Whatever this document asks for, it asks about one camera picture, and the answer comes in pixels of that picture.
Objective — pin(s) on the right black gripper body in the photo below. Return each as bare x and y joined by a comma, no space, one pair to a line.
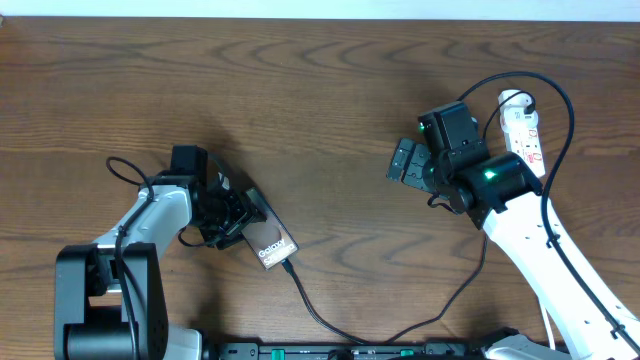
413,175

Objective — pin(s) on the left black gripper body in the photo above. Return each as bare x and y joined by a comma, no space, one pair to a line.
226,219

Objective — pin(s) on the Samsung Galaxy smartphone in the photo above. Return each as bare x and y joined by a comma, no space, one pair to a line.
267,236

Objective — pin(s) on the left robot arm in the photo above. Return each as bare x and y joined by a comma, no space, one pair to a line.
109,296

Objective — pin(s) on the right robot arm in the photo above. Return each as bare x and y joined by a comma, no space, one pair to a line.
502,195

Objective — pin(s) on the white USB charger adapter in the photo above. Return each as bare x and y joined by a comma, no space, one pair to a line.
518,105

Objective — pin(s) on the white power strip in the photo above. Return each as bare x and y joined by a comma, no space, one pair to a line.
522,137

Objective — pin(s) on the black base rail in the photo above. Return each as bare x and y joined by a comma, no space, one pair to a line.
254,351

